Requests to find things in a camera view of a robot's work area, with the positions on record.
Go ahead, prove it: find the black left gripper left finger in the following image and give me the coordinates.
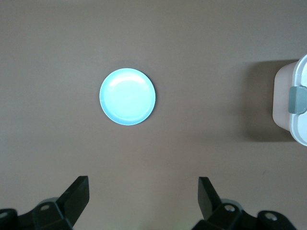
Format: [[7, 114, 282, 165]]
[[0, 175, 90, 230]]

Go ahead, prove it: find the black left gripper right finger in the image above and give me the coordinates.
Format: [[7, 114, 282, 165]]
[[191, 176, 298, 230]]

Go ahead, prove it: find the light blue round plate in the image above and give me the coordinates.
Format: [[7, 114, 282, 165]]
[[99, 68, 156, 126]]

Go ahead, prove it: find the white lidded storage box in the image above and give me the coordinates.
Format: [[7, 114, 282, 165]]
[[272, 54, 307, 147]]

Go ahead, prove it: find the brown table mat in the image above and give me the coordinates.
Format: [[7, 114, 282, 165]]
[[0, 0, 307, 230]]

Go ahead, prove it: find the grey box latch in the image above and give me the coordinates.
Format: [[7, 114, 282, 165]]
[[289, 86, 307, 115]]

